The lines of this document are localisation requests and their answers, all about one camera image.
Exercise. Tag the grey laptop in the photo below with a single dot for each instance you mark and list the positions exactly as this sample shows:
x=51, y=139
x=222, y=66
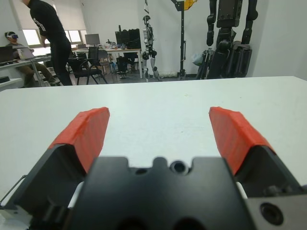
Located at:
x=25, y=53

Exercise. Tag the grey computer monitor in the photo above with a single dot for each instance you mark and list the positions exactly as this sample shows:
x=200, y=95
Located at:
x=92, y=39

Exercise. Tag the grey office desk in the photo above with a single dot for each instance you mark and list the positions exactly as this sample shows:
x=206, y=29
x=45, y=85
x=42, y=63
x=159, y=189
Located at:
x=14, y=62

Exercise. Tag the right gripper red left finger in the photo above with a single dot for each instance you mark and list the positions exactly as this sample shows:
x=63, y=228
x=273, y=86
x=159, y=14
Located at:
x=88, y=134

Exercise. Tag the white side table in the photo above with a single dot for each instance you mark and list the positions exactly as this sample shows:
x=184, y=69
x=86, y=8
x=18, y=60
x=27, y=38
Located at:
x=13, y=83

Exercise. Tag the white roller blind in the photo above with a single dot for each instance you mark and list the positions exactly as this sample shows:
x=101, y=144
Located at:
x=72, y=14

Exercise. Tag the small silver humanoid robot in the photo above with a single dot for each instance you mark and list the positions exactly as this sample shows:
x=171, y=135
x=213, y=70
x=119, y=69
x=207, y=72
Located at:
x=148, y=36

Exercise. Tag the black flat item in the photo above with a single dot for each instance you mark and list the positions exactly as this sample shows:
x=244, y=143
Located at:
x=4, y=79

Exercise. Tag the black tripod bundle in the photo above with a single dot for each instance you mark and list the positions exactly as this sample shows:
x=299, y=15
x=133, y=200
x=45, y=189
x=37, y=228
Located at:
x=206, y=64

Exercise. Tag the black gantry stand yellow hoist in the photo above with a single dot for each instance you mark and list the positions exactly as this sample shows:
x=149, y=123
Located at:
x=182, y=36

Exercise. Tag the person with VR headset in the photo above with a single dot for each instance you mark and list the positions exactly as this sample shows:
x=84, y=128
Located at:
x=18, y=48

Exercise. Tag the black monitors on desk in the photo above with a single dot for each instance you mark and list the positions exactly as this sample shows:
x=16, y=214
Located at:
x=127, y=38

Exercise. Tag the black office chair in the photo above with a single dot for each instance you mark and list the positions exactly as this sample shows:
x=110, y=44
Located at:
x=93, y=54

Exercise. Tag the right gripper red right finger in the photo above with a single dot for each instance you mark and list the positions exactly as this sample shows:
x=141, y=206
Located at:
x=232, y=134

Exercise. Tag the black laptop screen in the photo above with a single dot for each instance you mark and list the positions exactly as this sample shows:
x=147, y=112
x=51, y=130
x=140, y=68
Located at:
x=6, y=54

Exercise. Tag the person in black shirt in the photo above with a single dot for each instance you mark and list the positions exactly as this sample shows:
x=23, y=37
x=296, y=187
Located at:
x=48, y=24

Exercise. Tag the large black humanoid robot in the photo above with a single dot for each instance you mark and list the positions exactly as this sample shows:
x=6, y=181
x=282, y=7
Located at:
x=225, y=14

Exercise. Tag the translucent plastic bag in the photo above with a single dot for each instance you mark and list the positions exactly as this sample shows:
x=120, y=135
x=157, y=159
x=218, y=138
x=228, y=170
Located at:
x=197, y=58

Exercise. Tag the grey office chair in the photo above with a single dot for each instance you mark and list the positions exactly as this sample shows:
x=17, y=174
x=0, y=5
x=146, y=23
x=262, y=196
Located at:
x=104, y=56

